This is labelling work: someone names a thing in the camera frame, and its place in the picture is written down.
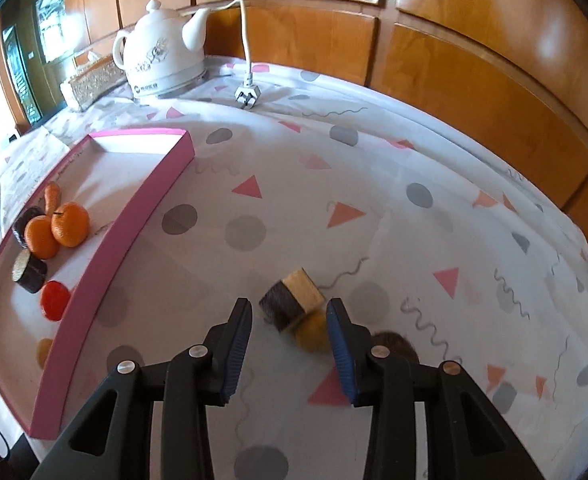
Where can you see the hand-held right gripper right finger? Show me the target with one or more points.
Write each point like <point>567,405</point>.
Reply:
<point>341,355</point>

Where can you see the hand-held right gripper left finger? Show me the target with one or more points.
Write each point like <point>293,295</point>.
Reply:
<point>236,360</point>

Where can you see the small yellow fruit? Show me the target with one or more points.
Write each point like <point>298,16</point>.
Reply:
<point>314,337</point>
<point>44,352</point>

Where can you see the pink cardboard tray box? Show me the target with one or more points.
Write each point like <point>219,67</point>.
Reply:
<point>123,240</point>

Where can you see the red tomato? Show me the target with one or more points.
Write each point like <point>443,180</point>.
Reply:
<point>55,301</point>

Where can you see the orange tangerine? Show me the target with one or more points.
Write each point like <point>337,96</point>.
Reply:
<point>71,225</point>
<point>39,237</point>

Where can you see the dark sushi roll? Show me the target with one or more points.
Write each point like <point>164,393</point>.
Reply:
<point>31,272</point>
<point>23,227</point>

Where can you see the small orange carrot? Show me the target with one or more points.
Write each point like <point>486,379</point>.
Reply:
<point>52,197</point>

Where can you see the brown kiwi fruit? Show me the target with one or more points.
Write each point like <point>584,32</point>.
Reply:
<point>399,345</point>

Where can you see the white patterned tablecloth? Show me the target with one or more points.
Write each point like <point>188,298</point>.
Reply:
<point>374,210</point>

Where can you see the kettle heating base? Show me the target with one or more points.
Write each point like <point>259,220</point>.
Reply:
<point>173,87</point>

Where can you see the silver ornate tissue box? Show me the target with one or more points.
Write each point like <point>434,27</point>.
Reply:
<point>93,82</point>

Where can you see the white floral electric kettle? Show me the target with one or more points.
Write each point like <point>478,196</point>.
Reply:
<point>158,50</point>

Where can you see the white tissue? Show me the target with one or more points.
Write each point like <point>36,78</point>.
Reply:
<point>87,57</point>

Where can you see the wooden glass door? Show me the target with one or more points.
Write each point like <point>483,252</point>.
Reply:
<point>28,60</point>

